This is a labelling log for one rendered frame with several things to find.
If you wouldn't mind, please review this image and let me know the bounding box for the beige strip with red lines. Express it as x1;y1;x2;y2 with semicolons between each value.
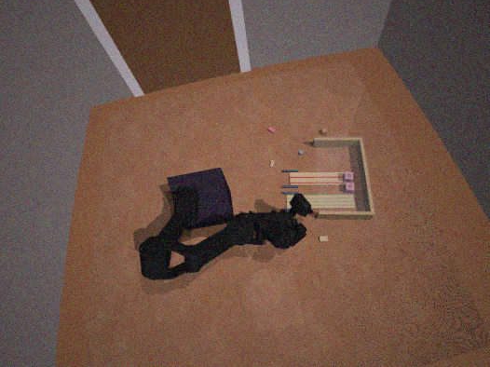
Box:
290;172;317;185

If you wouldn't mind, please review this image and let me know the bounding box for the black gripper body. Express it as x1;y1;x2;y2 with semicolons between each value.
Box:
271;194;311;224

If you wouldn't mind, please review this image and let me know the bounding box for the tan open wooden tray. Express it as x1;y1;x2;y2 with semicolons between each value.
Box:
313;135;375;220

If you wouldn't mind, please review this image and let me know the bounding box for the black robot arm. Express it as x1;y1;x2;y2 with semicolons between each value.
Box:
139;185;307;280

